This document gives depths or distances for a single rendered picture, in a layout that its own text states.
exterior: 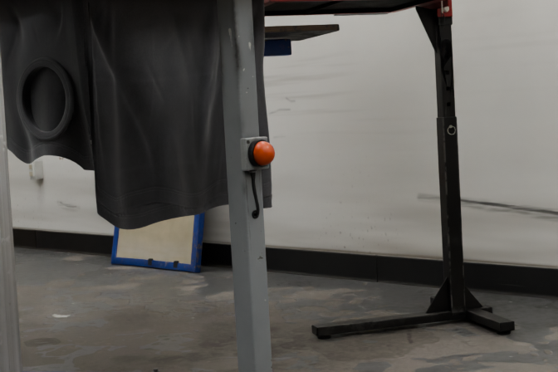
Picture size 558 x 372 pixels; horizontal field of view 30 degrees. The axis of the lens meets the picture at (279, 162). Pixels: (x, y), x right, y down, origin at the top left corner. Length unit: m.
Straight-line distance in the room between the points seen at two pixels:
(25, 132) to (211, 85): 0.35
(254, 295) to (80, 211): 4.08
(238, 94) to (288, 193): 2.91
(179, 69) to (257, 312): 0.50
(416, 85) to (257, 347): 2.50
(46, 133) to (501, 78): 2.27
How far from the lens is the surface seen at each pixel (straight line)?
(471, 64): 3.89
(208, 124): 1.95
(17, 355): 1.38
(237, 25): 1.60
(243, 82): 1.60
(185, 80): 1.91
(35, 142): 1.90
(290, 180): 4.48
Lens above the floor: 0.72
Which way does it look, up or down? 3 degrees down
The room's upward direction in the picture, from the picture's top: 3 degrees counter-clockwise
